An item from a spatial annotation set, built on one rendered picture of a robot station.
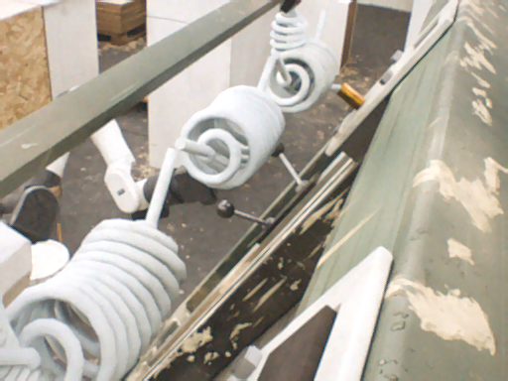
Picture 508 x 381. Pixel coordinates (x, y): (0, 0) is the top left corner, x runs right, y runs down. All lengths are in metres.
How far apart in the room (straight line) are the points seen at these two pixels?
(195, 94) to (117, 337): 3.56
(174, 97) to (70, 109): 3.61
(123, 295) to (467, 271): 0.16
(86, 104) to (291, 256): 0.50
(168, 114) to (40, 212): 2.63
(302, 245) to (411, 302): 0.55
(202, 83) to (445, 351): 3.61
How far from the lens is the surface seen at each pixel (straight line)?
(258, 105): 0.48
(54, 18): 4.83
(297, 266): 0.78
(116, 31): 6.79
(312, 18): 6.27
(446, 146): 0.33
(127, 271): 0.33
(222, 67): 3.70
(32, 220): 1.42
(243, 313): 0.86
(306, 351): 0.22
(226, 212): 1.19
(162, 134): 4.07
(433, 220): 0.26
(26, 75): 3.38
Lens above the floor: 2.10
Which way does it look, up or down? 30 degrees down
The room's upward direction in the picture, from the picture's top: 5 degrees clockwise
